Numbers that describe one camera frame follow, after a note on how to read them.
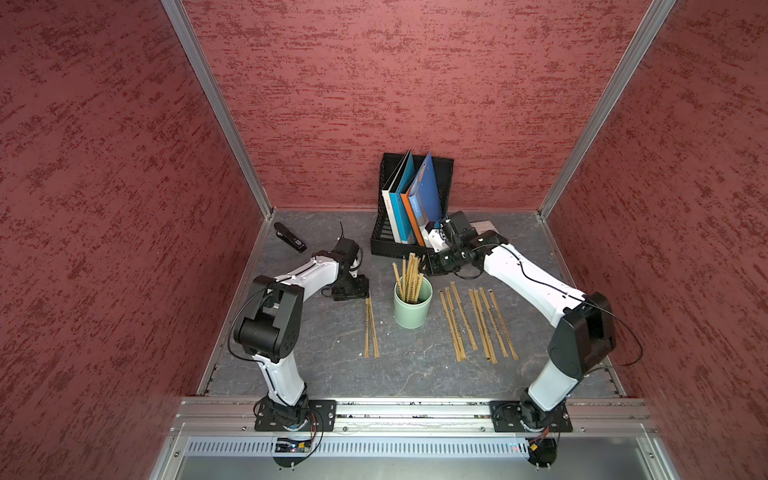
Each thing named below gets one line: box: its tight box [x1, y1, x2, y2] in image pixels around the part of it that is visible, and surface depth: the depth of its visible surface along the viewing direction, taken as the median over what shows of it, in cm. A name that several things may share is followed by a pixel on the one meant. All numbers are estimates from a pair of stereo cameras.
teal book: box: [389, 150, 416, 245], surface depth 91 cm
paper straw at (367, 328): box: [364, 298, 371, 358], surface depth 89 cm
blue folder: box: [409, 152, 441, 230], surface depth 91 cm
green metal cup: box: [393, 276, 434, 330], surface depth 87 cm
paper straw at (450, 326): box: [438, 290, 461, 363], surface depth 91 cm
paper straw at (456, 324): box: [444, 287, 467, 362], surface depth 91 cm
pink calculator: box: [470, 220, 499, 235], surface depth 117 cm
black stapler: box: [274, 222, 307, 253], surface depth 112 cm
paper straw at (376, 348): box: [368, 297, 380, 359], surface depth 90 cm
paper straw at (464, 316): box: [450, 281, 479, 351], surface depth 94 cm
